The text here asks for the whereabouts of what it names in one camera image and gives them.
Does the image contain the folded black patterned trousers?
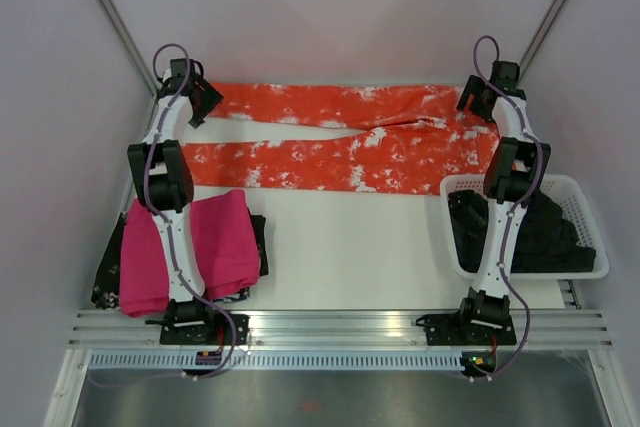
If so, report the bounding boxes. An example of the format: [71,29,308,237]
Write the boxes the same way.
[91,213,269,310]

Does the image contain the white slotted cable duct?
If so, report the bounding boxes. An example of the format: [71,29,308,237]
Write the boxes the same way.
[89,350,463,372]

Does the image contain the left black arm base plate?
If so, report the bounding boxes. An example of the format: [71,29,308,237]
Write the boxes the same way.
[159,313,250,346]

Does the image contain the orange white-speckled trousers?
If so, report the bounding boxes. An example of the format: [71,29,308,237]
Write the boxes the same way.
[182,83,499,195]

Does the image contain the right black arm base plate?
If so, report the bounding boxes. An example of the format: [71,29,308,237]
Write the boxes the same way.
[416,314,517,346]

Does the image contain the aluminium frame post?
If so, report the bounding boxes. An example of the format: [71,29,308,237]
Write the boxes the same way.
[520,0,570,80]
[95,0,156,93]

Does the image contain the left aluminium frame post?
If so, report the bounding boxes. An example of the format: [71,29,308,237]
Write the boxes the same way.
[95,0,156,93]

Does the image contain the aluminium mounting rail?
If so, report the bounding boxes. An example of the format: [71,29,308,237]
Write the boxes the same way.
[67,309,612,350]

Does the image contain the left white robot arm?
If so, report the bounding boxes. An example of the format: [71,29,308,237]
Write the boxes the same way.
[127,58,222,344]

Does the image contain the right aluminium frame post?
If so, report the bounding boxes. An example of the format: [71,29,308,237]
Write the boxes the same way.
[520,0,570,80]

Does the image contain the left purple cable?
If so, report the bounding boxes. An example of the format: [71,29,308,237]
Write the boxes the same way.
[142,42,211,313]

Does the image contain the black clothes in basket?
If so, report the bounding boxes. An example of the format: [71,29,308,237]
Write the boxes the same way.
[448,190,596,274]

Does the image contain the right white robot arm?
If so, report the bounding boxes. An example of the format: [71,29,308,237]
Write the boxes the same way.
[455,60,551,343]

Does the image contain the purple cable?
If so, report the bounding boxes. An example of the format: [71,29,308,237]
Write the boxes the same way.
[142,42,211,313]
[472,35,544,308]

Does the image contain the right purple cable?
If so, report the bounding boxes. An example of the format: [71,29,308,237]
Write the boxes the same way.
[472,35,544,308]

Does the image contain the folded magenta trousers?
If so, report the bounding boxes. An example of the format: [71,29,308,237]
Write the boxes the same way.
[119,189,261,317]

